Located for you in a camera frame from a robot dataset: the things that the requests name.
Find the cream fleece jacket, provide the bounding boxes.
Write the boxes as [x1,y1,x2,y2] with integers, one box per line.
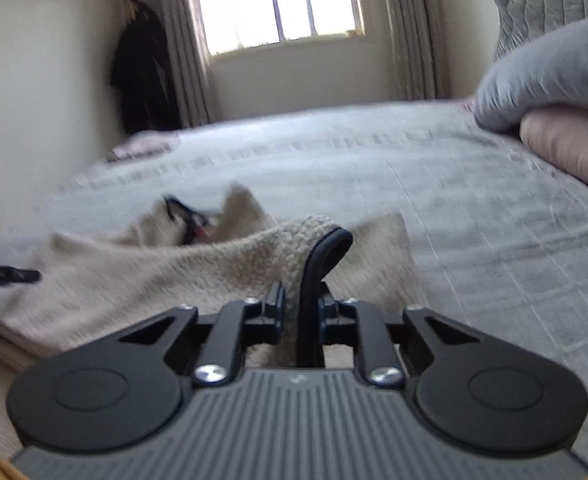
[0,184,425,461]

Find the small folded pink cloth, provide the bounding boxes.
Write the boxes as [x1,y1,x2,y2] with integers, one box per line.
[106,131,180,164]

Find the dark hanging coat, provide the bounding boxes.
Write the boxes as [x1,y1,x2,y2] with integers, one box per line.
[110,0,181,136]

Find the pink pillow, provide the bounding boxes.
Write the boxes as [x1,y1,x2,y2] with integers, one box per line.
[520,106,588,184]

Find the grey folded duvet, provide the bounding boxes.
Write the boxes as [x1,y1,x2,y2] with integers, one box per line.
[473,18,588,132]

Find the left beige curtain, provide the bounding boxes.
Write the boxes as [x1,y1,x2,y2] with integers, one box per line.
[160,0,217,128]

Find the beige curtain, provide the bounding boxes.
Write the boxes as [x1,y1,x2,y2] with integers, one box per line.
[160,0,217,128]
[385,0,451,101]

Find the bright window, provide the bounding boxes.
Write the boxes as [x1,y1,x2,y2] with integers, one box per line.
[195,0,364,56]

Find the grey quilted headboard cushion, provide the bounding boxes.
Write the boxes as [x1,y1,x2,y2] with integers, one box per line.
[492,0,588,62]

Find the right beige curtain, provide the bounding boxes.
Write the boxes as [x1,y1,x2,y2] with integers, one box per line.
[385,0,451,101]

